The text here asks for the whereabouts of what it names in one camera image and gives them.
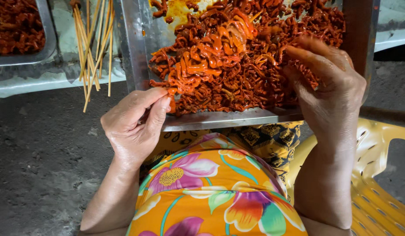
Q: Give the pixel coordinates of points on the bundle of bamboo skewers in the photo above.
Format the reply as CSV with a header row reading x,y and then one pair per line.
x,y
91,55

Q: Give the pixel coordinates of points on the small steel tray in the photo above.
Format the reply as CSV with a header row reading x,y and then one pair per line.
x,y
50,39

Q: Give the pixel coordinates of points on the orange floral shirt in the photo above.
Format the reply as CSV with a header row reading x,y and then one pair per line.
x,y
215,196

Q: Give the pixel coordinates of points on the table with clear plastic cover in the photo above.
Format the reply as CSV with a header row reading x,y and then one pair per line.
x,y
58,77

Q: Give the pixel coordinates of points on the dark red meat pile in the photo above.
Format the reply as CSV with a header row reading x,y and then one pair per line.
x,y
15,26

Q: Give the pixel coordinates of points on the person's left hand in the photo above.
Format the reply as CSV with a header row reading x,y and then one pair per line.
x,y
130,131

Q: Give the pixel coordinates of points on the yellow black batik skirt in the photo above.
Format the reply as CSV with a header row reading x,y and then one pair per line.
x,y
271,141

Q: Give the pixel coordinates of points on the person's right hand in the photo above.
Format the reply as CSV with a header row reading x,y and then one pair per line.
x,y
333,91

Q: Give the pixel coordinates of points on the heap of red marinated meat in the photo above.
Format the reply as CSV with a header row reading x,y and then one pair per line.
x,y
235,65

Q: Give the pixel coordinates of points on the yellow plastic chair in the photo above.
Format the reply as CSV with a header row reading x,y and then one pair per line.
x,y
376,183

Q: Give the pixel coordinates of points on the orange marinated meat strip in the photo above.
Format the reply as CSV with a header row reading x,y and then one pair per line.
x,y
172,103

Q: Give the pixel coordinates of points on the large steel tray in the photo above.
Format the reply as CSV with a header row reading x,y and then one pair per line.
x,y
222,119

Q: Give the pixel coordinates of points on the skewered meat piece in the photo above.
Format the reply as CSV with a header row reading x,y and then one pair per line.
x,y
74,2

